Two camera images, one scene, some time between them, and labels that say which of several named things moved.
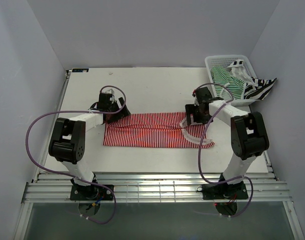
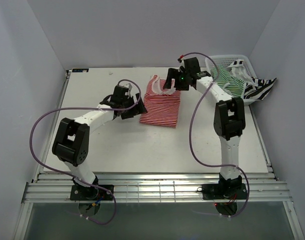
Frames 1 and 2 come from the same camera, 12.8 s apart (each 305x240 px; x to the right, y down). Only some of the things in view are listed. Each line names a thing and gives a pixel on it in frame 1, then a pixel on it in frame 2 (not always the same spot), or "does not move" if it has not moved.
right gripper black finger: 192,110 -> 172,74
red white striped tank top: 155,129 -> 161,106
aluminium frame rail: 157,187 does not move
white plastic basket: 212,61 does not move
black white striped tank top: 254,88 does not move
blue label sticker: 80,70 does not move
